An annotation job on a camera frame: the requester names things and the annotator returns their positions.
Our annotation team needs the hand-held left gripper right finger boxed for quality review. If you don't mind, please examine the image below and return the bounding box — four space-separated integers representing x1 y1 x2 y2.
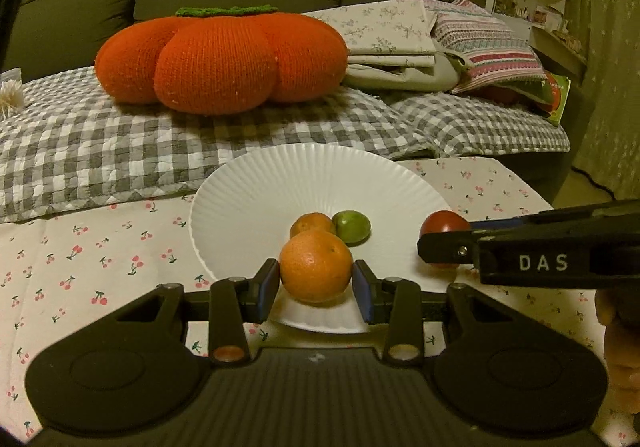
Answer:
352 259 526 364

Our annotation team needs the small orange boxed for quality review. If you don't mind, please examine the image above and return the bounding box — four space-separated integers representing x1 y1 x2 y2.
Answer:
289 212 337 240

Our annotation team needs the black cable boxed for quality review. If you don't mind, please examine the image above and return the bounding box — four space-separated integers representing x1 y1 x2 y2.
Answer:
570 165 617 193

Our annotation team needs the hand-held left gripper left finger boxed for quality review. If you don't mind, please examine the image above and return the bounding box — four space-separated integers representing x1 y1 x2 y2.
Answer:
115 258 281 366

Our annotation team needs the white ribbed plate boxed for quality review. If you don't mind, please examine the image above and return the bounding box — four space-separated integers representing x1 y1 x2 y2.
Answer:
189 143 453 334

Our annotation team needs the grey checked blanket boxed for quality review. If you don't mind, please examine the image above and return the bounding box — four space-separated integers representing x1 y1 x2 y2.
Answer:
0 64 571 224

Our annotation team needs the striped patterned pillow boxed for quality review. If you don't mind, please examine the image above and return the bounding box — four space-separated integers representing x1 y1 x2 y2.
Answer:
390 0 548 95

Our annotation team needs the green snack packet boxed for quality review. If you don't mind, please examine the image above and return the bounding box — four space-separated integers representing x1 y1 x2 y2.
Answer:
536 72 572 126

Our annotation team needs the orange knitted pumpkin cushion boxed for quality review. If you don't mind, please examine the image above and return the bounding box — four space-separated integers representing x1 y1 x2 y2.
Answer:
95 4 349 116

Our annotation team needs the cherry print tablecloth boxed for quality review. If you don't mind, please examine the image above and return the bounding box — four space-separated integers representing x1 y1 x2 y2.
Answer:
0 154 640 447

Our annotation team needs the large orange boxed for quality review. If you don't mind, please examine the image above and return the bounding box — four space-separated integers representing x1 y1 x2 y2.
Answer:
279 230 354 304

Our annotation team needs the folded floral sheet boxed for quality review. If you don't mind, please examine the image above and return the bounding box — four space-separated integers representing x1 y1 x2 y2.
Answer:
305 0 471 93

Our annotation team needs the green lime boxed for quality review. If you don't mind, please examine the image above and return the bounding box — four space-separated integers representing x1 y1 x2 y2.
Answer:
332 210 372 246

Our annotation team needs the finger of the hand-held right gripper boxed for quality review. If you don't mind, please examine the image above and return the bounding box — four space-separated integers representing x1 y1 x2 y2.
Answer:
417 225 483 269
469 200 640 232

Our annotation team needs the floral curtain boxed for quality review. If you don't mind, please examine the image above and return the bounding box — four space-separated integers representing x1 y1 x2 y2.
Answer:
567 0 640 208

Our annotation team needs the red tomato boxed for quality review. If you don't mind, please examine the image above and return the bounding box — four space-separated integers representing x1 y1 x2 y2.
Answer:
420 210 473 271

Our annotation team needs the red orange cushion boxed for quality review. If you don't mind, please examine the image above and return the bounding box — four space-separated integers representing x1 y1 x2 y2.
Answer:
472 86 523 107

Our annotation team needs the person's right hand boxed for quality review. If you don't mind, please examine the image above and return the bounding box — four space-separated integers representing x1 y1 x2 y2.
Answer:
595 287 640 433

